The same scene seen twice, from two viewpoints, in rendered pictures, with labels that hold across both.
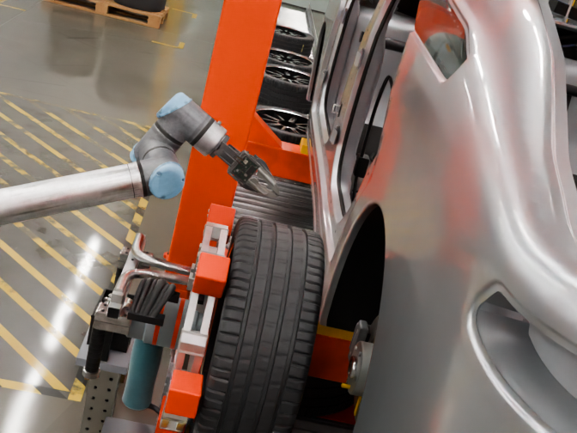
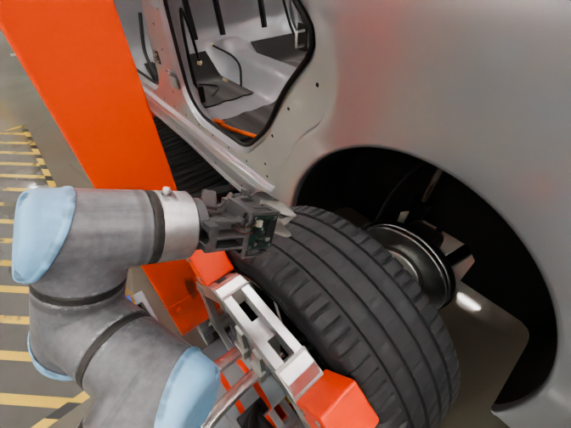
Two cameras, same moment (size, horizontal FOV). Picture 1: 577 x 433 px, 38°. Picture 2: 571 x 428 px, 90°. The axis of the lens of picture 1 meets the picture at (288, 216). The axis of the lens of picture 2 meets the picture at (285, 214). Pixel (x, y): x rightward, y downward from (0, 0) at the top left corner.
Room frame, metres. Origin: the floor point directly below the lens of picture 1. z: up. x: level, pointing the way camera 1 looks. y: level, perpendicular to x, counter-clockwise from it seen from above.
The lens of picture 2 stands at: (1.77, 0.27, 1.63)
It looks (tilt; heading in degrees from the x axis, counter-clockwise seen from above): 44 degrees down; 326
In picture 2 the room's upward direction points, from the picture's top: straight up
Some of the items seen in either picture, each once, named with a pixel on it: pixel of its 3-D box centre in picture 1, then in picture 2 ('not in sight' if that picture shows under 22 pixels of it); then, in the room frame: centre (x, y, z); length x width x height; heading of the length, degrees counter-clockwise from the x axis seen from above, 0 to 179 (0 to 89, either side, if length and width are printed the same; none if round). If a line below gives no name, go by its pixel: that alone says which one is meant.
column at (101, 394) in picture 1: (104, 381); not in sight; (2.54, 0.49, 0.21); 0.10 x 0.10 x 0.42; 6
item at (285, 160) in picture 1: (282, 143); not in sight; (4.42, 0.14, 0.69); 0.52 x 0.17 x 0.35; 96
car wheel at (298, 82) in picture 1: (286, 88); not in sight; (7.03, 0.31, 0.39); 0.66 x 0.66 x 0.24
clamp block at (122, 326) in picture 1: (113, 318); not in sight; (1.80, 0.36, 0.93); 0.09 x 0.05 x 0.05; 96
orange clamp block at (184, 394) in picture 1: (184, 393); not in sight; (1.68, 0.13, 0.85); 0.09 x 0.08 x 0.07; 6
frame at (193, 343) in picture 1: (194, 326); (267, 371); (1.99, 0.17, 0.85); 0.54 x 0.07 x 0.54; 6
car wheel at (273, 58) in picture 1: (284, 69); not in sight; (7.76, 0.40, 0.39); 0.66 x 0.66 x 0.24
